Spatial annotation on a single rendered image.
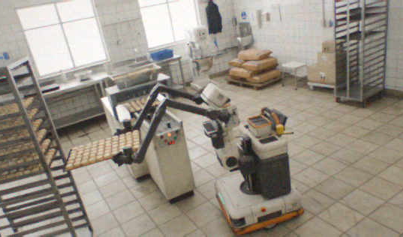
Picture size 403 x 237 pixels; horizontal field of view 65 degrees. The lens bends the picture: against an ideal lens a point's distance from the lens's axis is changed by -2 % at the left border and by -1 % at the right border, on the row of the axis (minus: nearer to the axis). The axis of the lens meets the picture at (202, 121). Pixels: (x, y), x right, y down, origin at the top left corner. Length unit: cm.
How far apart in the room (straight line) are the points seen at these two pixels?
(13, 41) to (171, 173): 436
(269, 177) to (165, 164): 108
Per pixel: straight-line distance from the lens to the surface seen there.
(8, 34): 673
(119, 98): 374
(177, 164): 331
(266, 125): 271
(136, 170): 398
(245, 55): 694
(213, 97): 248
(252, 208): 283
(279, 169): 276
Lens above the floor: 203
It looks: 22 degrees down
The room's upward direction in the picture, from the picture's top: 10 degrees counter-clockwise
